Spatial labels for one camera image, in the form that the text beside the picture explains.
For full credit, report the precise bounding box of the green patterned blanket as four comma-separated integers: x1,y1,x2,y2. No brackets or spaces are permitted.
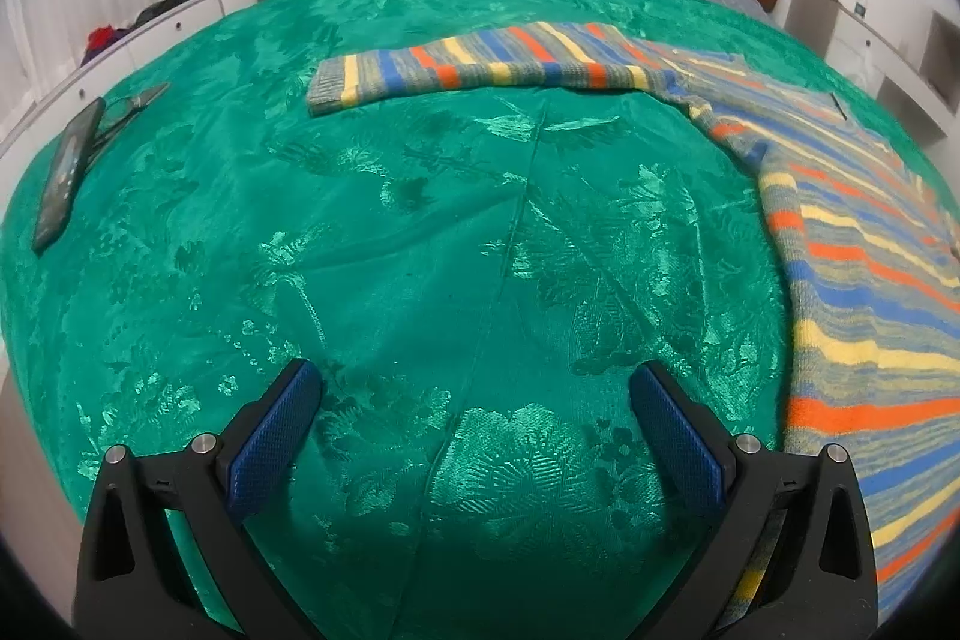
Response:
0,0,960,640

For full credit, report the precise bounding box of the red cloth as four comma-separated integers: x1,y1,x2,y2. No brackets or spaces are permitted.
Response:
86,25,128,58

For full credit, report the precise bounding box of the white built-in desk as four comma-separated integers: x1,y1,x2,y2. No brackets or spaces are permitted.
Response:
780,0,960,176

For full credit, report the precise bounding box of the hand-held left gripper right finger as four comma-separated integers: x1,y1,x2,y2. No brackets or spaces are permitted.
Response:
628,361,880,640

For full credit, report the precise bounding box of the striped knit sweater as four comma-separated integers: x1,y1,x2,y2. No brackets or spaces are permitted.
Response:
306,21,960,618

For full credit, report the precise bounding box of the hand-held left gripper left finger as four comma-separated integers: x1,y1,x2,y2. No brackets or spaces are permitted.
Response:
71,359,325,640

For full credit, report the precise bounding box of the black smartphone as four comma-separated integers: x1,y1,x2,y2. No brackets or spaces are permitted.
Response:
31,97,104,254

